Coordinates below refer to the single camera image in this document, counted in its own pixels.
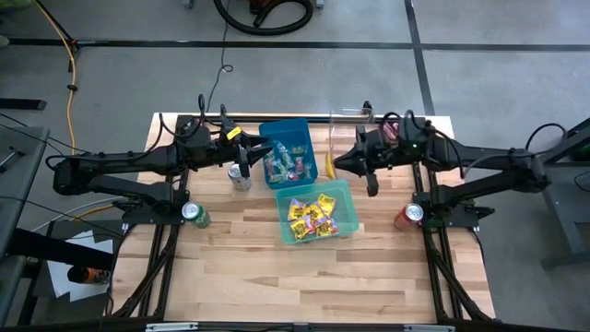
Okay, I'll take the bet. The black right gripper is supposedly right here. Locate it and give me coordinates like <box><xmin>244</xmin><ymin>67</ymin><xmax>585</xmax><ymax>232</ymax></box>
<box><xmin>334</xmin><ymin>124</ymin><xmax>409</xmax><ymax>197</ymax></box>

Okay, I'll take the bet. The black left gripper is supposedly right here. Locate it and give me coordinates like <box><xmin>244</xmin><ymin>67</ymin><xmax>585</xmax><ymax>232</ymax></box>
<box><xmin>196</xmin><ymin>117</ymin><xmax>273</xmax><ymax>179</ymax></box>

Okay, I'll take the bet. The pink candy pack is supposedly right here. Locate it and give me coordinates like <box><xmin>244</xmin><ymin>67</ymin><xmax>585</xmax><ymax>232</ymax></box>
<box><xmin>381</xmin><ymin>120</ymin><xmax>401</xmax><ymax>140</ymax></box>

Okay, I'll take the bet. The silver diet cola can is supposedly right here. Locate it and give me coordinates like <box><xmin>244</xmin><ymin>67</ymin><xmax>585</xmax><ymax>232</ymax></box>
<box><xmin>227</xmin><ymin>161</ymin><xmax>254</xmax><ymax>193</ymax></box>

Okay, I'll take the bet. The clear plastic bin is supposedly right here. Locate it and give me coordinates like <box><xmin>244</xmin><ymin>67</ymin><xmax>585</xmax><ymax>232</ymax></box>
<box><xmin>327</xmin><ymin>106</ymin><xmax>375</xmax><ymax>182</ymax></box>

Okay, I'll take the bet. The blue plastic bin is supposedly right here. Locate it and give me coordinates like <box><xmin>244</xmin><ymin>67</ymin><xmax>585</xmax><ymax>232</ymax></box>
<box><xmin>257</xmin><ymin>116</ymin><xmax>320</xmax><ymax>191</ymax></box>

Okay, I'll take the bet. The teal translucent plastic bin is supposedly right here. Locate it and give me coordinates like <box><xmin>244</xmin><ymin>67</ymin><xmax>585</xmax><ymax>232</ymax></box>
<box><xmin>274</xmin><ymin>178</ymin><xmax>361</xmax><ymax>246</ymax></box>

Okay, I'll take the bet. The red soda can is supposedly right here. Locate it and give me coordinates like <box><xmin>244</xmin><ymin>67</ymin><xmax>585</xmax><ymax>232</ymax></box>
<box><xmin>393</xmin><ymin>202</ymin><xmax>426</xmax><ymax>232</ymax></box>

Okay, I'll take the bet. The green soda can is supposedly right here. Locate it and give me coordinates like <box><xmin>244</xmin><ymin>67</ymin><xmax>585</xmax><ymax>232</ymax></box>
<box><xmin>180</xmin><ymin>200</ymin><xmax>213</xmax><ymax>231</ymax></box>

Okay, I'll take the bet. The orange and black bottle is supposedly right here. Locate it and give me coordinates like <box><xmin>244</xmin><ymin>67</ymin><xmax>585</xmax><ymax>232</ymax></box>
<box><xmin>66</xmin><ymin>266</ymin><xmax>112</xmax><ymax>285</ymax></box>

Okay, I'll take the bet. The grey metal stand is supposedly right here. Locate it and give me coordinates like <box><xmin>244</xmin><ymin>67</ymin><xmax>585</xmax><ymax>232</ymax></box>
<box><xmin>539</xmin><ymin>117</ymin><xmax>590</xmax><ymax>269</ymax></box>

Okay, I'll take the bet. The black beam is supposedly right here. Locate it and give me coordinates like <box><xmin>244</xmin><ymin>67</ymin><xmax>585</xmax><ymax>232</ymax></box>
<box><xmin>8</xmin><ymin>226</ymin><xmax>116</xmax><ymax>272</ymax></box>

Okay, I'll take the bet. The grey side table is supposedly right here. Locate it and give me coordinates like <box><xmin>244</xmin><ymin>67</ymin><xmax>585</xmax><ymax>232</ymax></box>
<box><xmin>0</xmin><ymin>124</ymin><xmax>52</xmax><ymax>332</ymax></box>

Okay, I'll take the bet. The white paper sheet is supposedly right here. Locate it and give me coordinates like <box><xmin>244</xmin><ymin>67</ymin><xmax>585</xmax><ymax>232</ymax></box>
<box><xmin>45</xmin><ymin>229</ymin><xmax>115</xmax><ymax>303</ymax></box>

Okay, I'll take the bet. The black metal rig frame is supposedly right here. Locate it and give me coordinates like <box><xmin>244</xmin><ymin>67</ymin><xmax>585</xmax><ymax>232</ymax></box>
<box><xmin>103</xmin><ymin>113</ymin><xmax>497</xmax><ymax>332</ymax></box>

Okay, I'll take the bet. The black vacuum hose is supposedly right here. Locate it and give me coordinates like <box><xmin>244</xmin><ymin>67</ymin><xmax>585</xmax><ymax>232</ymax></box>
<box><xmin>212</xmin><ymin>0</ymin><xmax>315</xmax><ymax>38</ymax></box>

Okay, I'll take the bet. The yellow power cord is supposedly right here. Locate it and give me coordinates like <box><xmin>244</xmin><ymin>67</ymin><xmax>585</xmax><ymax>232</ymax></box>
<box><xmin>32</xmin><ymin>0</ymin><xmax>80</xmax><ymax>156</ymax></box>

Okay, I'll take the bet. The silver aluminium bracket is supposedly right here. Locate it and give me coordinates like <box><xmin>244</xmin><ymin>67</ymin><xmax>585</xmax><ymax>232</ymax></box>
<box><xmin>403</xmin><ymin>324</ymin><xmax>456</xmax><ymax>332</ymax></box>
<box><xmin>145</xmin><ymin>322</ymin><xmax>200</xmax><ymax>332</ymax></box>

